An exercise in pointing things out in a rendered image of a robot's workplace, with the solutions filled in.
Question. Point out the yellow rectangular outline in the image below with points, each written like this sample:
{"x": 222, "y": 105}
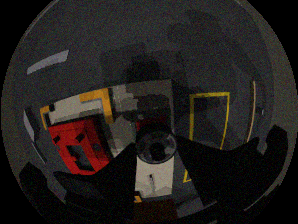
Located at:
{"x": 191, "y": 114}

